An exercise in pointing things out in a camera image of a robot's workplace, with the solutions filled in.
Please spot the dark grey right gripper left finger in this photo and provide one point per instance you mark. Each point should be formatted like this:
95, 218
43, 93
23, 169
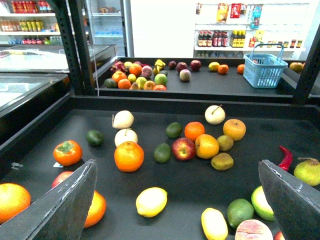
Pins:
60, 214

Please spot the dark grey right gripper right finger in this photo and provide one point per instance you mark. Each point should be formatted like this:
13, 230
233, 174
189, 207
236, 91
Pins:
295, 204

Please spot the yellow lemon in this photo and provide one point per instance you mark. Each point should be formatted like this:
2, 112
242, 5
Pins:
151, 201

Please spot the blue basket far shelf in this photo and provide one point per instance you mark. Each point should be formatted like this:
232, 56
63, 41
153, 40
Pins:
264, 70

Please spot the white drinks shelf unit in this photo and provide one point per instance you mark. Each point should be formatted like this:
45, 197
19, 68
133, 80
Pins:
28, 22

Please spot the bright green apple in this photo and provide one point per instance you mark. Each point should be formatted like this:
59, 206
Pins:
260, 204

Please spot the yellow green pear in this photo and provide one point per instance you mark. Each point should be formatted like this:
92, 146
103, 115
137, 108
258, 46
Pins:
308, 171

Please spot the orange behind left finger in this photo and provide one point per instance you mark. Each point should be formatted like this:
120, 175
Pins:
96, 211

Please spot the red apple left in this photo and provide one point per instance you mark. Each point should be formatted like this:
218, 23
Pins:
60, 178

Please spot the red apple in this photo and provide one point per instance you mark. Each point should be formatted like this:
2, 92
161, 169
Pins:
183, 149
60, 178

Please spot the red chili pepper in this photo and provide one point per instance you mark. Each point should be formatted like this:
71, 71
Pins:
287, 158

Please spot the orange at left edge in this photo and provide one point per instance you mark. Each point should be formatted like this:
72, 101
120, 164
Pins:
14, 199

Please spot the pink peach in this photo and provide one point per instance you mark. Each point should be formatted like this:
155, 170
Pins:
253, 230

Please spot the green lime front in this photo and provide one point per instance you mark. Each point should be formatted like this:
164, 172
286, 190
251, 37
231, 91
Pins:
238, 211

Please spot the green lime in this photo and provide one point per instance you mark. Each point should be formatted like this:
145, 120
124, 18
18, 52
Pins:
238, 211
162, 153
174, 130

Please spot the orange persimmon with green top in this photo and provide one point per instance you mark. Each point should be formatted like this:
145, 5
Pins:
68, 153

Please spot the yellow mango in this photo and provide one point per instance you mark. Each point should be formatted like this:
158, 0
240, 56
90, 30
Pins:
214, 224

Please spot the dark green avocado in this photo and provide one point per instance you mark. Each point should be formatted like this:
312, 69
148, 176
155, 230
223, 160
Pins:
94, 138

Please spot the brown kiwi lower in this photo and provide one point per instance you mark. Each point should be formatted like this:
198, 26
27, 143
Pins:
221, 162

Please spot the brown kiwi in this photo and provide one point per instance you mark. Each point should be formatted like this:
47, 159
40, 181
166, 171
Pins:
221, 162
225, 143

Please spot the large orange near front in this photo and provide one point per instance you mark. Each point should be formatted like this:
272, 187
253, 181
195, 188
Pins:
129, 156

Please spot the brown kiwi upper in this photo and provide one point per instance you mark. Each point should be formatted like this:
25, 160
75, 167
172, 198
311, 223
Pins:
225, 143

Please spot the yellow apple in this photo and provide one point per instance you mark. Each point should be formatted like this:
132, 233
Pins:
234, 128

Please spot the white round pear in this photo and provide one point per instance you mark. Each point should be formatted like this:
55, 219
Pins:
125, 135

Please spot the yellow orange fruit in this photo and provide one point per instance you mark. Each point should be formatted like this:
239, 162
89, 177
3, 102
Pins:
206, 146

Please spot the white pear lying sideways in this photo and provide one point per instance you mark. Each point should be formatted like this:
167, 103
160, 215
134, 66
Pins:
122, 120

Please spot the green lime lower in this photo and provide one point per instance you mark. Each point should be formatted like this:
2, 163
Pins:
162, 153

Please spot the white pear with stem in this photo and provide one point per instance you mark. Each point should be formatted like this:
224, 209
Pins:
215, 114

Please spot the orange mandarin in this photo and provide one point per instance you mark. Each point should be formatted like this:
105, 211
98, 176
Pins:
193, 130

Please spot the green lime upper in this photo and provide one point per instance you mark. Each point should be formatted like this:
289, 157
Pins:
174, 130

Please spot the glass top freezer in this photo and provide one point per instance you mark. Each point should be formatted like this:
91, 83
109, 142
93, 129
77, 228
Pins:
26, 68

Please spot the far pile of fruit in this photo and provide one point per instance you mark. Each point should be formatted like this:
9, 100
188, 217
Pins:
137, 76

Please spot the dark soy sauce bottles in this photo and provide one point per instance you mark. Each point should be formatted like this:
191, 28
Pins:
212, 38

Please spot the black shelf upright post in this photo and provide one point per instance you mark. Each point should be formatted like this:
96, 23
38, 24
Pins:
72, 31

